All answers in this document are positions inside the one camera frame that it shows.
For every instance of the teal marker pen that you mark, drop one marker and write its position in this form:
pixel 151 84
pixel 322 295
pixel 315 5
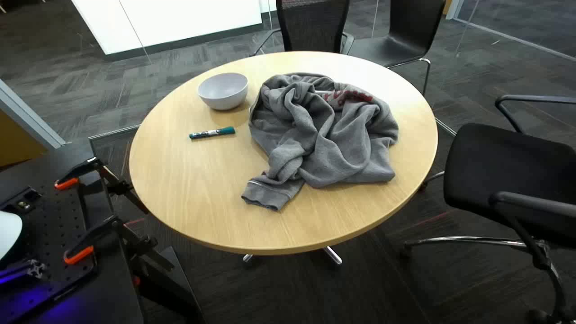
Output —
pixel 210 133

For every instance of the chrome table base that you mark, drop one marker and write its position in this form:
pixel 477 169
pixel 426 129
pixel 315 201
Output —
pixel 333 255

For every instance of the crumpled grey hoodie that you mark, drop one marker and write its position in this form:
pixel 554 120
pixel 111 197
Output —
pixel 334 138

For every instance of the wooden door with grey frame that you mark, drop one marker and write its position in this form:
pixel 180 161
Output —
pixel 14 142

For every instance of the grey white ceramic bowl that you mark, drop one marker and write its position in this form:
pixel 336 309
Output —
pixel 223 91

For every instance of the black office chair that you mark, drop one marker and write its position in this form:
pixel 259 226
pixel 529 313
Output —
pixel 504 169
pixel 414 25
pixel 527 98
pixel 311 25

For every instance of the black base mounting bracket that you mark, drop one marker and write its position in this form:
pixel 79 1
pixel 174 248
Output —
pixel 19 201
pixel 23 271

